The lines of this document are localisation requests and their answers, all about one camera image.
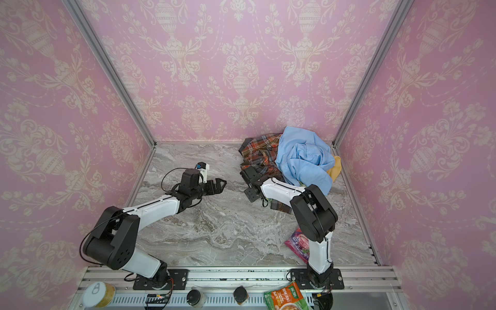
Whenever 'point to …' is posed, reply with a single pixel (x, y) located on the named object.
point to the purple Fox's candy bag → (299, 243)
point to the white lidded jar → (99, 294)
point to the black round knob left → (196, 298)
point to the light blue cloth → (305, 159)
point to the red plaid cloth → (261, 153)
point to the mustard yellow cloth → (335, 171)
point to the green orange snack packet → (287, 298)
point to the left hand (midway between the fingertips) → (220, 183)
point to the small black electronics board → (155, 298)
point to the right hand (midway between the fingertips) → (259, 188)
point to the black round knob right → (241, 295)
